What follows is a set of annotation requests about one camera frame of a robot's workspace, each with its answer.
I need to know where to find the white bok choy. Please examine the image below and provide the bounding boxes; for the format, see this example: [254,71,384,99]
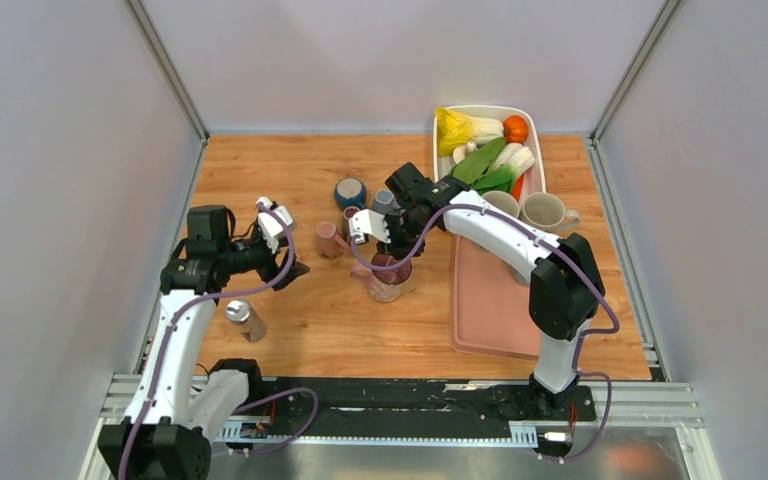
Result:
[488,143,536,181]

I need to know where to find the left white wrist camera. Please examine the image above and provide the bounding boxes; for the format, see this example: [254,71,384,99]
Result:
[256,196,297,254]

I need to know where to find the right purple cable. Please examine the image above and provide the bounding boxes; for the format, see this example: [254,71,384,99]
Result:
[349,203,622,464]

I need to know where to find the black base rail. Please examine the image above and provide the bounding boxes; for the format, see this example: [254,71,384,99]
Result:
[251,377,598,439]

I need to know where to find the small pink dotted mug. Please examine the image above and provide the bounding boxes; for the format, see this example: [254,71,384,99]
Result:
[315,222,351,260]

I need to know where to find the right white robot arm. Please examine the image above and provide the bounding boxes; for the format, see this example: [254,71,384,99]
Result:
[373,163,606,418]

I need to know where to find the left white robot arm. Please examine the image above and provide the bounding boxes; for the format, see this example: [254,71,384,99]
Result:
[98,197,309,479]

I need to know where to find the pink plastic tray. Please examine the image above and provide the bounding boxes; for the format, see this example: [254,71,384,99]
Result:
[450,236,541,360]

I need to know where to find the grey-blue dotted mug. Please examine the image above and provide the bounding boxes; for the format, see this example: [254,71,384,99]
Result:
[371,188,396,215]

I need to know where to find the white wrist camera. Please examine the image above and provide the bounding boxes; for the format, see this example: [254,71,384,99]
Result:
[256,196,297,254]
[350,209,391,244]

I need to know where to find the small orange pumpkin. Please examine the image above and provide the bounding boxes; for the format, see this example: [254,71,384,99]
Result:
[502,115,531,144]

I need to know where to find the white mushroom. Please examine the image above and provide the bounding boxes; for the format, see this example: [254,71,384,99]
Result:
[452,142,478,165]

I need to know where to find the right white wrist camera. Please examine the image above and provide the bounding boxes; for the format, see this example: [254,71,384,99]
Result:
[350,209,391,244]

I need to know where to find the dark blue round mug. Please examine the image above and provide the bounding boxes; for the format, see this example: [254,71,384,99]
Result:
[333,177,367,210]

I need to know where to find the white vegetable bin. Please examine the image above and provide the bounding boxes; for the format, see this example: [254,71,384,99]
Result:
[432,105,546,201]

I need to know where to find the pink upside-down mug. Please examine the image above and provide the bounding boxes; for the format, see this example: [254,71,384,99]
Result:
[350,253,412,303]

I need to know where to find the blue butterfly mug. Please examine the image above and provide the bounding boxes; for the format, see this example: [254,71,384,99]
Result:
[509,266,531,287]

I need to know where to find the small brown mug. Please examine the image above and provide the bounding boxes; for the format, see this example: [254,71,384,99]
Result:
[341,206,361,241]

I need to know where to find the green leafy vegetable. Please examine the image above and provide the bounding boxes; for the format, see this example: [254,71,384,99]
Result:
[451,137,515,193]

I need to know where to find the purple cable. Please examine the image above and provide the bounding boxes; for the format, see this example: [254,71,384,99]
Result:
[116,208,320,480]
[349,203,622,464]

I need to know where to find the orange carrot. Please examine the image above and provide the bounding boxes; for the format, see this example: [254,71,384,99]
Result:
[511,173,527,202]

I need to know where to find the silver metal bottle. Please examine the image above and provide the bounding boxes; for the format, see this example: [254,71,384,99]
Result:
[225,298,266,343]

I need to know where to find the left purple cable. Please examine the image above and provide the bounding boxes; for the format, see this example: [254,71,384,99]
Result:
[116,208,320,480]

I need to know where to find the tall white floral mug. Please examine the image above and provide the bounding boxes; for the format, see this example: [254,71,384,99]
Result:
[519,192,581,233]

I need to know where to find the yellow napa cabbage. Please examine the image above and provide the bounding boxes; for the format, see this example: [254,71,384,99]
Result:
[435,107,504,156]

